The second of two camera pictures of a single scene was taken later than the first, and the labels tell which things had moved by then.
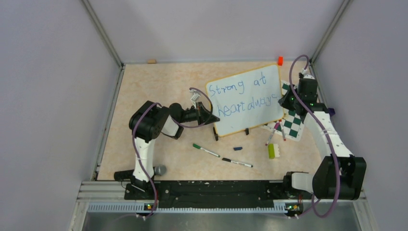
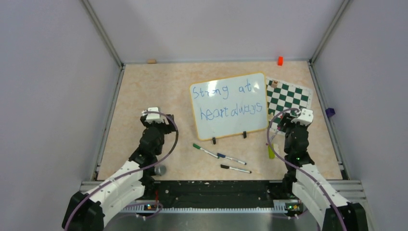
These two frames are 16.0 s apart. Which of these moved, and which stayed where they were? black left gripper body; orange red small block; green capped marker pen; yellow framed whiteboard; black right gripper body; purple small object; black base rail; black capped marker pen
Moved: yellow framed whiteboard; black capped marker pen; black right gripper body; black left gripper body
Stayed: black base rail; orange red small block; green capped marker pen; purple small object
